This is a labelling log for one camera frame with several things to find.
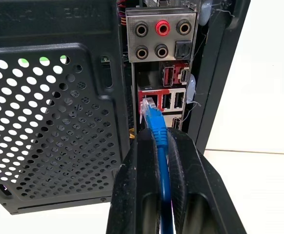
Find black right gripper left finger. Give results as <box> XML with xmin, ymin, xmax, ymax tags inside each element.
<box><xmin>106</xmin><ymin>128</ymin><xmax>162</xmax><ymax>234</ymax></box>

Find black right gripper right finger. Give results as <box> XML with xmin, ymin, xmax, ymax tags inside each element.
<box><xmin>165</xmin><ymin>127</ymin><xmax>247</xmax><ymax>234</ymax></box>

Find blue ethernet cable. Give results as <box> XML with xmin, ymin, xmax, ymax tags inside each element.
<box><xmin>141</xmin><ymin>97</ymin><xmax>175</xmax><ymax>234</ymax></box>

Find motherboard rear port block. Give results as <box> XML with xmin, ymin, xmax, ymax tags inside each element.
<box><xmin>137</xmin><ymin>61</ymin><xmax>190</xmax><ymax>130</ymax></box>

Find black computer tower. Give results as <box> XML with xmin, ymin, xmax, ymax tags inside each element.
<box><xmin>0</xmin><ymin>0</ymin><xmax>251</xmax><ymax>215</ymax></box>

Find grey audio jack panel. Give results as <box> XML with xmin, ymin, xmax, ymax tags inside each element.
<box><xmin>125</xmin><ymin>7</ymin><xmax>197</xmax><ymax>63</ymax></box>

